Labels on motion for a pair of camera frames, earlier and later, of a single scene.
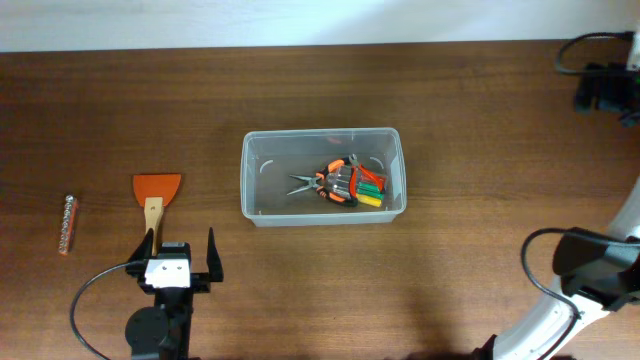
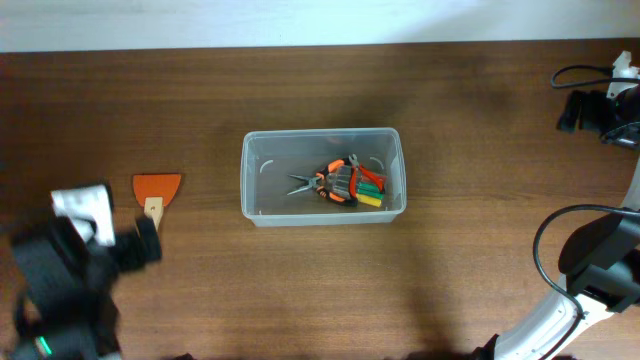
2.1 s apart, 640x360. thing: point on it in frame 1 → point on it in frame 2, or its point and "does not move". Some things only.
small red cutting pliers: [381, 181] does not move
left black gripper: [202, 282] → [136, 241]
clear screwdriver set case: [355, 183] does not move
